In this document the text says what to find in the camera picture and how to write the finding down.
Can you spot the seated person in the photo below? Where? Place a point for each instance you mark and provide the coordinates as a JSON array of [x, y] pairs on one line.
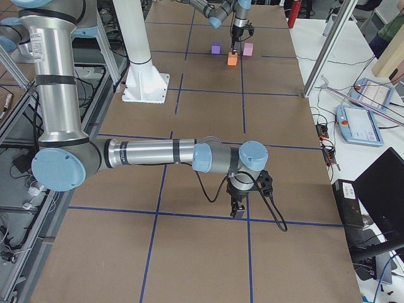
[[385, 35]]

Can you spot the black computer box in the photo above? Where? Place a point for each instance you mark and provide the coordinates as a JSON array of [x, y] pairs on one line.
[[347, 203]]

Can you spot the white pedestal column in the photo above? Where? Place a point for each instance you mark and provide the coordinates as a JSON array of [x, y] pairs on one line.
[[144, 83]]

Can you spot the light pink foam block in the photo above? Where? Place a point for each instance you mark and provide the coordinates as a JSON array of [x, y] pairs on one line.
[[248, 49]]

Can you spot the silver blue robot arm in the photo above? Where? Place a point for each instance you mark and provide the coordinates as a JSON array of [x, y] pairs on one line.
[[67, 156], [216, 16]]

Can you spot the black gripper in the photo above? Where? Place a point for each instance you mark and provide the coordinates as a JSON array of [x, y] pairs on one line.
[[237, 194], [235, 33]]

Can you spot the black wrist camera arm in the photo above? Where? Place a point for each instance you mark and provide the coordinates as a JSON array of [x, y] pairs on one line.
[[265, 183], [250, 28]]

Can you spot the black monitor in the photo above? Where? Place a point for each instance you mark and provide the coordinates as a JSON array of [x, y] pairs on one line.
[[380, 190]]

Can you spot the near blue teach pendant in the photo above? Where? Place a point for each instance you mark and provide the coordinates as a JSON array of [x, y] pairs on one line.
[[358, 126]]

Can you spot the orange foam block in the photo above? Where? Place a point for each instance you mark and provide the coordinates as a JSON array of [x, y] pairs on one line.
[[232, 59]]

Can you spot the far blue teach pendant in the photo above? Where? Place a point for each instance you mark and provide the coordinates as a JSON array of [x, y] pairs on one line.
[[374, 94]]

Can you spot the orange black connector strip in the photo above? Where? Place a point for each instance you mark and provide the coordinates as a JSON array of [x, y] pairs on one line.
[[327, 146]]

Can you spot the dark purple foam block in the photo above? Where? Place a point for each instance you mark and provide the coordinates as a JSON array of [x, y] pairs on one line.
[[216, 47]]

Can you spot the blue teach pendant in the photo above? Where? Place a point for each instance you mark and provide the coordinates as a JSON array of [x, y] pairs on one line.
[[374, 94], [358, 126]]

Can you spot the aluminium frame post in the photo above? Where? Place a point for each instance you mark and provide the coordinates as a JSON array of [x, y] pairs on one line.
[[334, 26]]

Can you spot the wooden board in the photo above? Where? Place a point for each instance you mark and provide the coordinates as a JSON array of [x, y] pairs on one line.
[[391, 57]]

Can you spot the red cylinder bottle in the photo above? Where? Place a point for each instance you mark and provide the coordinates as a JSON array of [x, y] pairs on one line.
[[294, 12]]

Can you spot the pink metal grabber stick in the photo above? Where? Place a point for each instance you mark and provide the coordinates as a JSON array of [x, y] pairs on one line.
[[389, 115]]

